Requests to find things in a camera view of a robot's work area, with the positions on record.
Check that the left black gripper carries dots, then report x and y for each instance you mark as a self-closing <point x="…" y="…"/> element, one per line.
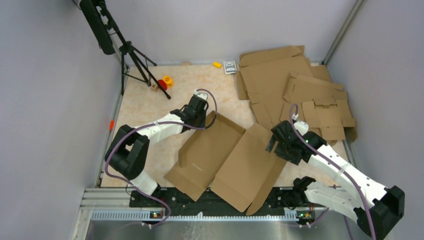
<point x="202" y="124"/>

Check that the yellow round toy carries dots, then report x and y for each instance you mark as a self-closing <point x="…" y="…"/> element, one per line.
<point x="168" y="81"/>

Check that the black camera tripod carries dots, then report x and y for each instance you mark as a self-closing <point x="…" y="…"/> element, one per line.
<point x="103" y="27"/>

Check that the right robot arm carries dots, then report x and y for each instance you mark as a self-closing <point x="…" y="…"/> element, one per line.
<point x="375" y="208"/>

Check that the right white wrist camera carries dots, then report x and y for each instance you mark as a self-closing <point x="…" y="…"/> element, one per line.
<point x="301" y="126"/>

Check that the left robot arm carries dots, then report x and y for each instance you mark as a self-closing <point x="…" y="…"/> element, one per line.
<point x="128" y="151"/>

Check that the orange clip on frame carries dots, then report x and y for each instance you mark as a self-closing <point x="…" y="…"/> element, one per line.
<point x="111" y="125"/>

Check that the stack of cardboard blanks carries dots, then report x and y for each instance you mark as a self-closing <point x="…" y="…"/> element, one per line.
<point x="275" y="79"/>

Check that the cardboard box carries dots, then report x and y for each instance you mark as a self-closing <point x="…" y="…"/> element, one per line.
<point x="230" y="160"/>

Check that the small printed card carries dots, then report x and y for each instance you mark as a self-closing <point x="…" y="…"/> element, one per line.
<point x="230" y="67"/>

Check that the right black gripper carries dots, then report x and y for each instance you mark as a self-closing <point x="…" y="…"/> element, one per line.
<point x="279" y="151"/>

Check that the yellow block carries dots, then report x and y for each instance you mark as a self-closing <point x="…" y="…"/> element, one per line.
<point x="217" y="64"/>

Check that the small wooden block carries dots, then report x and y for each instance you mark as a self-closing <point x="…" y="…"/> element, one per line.
<point x="154" y="88"/>

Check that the red round toy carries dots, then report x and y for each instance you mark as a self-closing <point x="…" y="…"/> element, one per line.
<point x="162" y="84"/>

